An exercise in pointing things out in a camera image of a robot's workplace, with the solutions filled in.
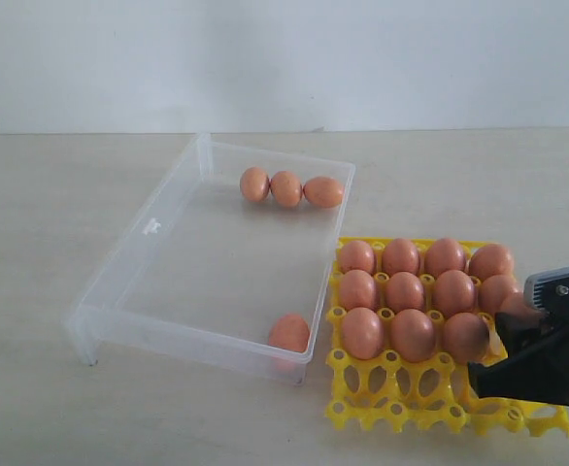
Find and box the brown egg second row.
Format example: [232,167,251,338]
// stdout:
[240,166,270,203]

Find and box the brown egg column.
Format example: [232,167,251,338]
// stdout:
[497,292,544,319]
[432,270,476,318]
[478,275,520,316]
[442,313,489,364]

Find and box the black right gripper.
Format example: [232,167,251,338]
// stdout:
[468,312,569,406]

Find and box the yellow plastic egg tray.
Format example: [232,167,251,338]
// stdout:
[325,264,569,437]

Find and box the brown egg front right corner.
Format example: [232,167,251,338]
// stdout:
[268,314,310,353]

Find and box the clear plastic bin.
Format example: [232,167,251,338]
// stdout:
[66,133,355,384]

